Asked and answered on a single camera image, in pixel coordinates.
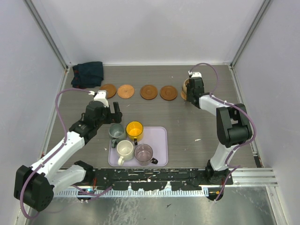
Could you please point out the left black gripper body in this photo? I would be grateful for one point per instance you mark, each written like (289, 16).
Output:
(107, 117)

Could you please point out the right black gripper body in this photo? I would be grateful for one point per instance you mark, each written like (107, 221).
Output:
(189, 93)

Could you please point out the beige ceramic mug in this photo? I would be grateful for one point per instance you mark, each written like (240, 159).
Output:
(184, 86)

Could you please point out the woven rattan coaster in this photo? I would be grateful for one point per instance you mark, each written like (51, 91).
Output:
(183, 95)
(125, 91)

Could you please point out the brown wooden coaster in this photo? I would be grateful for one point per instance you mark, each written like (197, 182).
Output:
(148, 92)
(168, 93)
(110, 90)

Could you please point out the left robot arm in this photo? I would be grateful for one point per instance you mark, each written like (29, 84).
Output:
(36, 185)

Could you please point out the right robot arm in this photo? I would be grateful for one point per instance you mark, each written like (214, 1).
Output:
(233, 127)

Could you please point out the grey ceramic mug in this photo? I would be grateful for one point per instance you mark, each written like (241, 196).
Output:
(116, 133)

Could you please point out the dark folded cloth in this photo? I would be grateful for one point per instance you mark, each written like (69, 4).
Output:
(88, 75)

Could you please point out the yellow glass mug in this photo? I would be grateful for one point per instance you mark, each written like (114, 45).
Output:
(134, 131)

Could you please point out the white ceramic mug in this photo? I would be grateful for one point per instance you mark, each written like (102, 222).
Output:
(125, 150)

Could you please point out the clear purple glass mug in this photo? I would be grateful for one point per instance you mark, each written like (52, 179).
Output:
(144, 155)

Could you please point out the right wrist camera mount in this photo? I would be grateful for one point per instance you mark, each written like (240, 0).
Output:
(193, 74)

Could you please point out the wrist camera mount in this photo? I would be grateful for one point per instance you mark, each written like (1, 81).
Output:
(193, 74)
(99, 99)

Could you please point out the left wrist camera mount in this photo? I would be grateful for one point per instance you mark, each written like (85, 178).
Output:
(99, 99)

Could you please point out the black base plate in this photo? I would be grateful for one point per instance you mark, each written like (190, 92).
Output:
(154, 179)

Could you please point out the aluminium front rail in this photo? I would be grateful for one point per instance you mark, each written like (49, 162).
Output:
(243, 176)

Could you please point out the right aluminium frame post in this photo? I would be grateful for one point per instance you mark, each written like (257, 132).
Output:
(250, 32)

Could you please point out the aluminium frame post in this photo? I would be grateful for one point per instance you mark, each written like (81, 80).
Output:
(44, 30)
(250, 32)

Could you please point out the left aluminium frame post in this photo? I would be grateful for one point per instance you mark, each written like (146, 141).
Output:
(44, 30)

